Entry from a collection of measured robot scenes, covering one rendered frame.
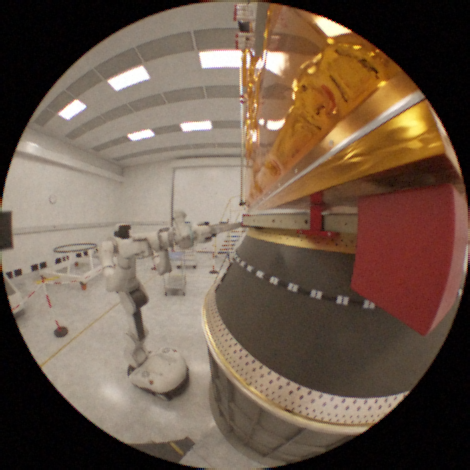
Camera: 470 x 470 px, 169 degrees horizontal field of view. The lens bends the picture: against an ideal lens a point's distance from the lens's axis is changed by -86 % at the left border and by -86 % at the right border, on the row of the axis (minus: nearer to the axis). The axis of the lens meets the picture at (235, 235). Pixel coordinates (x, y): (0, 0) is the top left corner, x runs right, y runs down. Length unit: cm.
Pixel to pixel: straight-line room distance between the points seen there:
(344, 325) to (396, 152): 42
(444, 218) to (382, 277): 10
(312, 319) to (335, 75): 52
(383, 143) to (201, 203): 848
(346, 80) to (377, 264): 22
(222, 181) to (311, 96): 841
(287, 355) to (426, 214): 48
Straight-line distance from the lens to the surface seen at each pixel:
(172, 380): 165
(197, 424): 178
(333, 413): 57
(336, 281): 49
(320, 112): 28
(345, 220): 48
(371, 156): 19
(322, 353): 50
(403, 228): 20
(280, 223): 58
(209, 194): 854
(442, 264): 18
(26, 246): 752
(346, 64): 22
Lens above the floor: 169
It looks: 5 degrees down
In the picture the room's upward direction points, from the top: 1 degrees clockwise
